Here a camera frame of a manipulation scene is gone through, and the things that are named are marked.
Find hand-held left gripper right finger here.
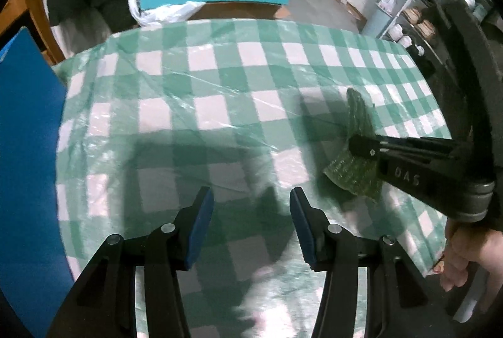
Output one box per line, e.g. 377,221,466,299
289,187,458,338

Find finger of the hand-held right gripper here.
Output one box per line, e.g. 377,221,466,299
348,134,470,166

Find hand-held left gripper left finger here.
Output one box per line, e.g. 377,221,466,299
47,186,216,338

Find green knitted cloth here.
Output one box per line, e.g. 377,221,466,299
323,88,384,202

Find person's right hand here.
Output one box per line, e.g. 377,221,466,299
439,219,503,293

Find shoe rack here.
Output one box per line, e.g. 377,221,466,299
377,0,486,76

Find light blue bin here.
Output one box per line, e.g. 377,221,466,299
362,2,398,39

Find small white bag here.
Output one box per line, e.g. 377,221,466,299
378,0,406,15

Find green checkered tablecloth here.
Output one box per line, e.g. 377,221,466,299
53,18,453,338

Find white plastic bag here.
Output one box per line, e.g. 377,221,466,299
128,0,206,29

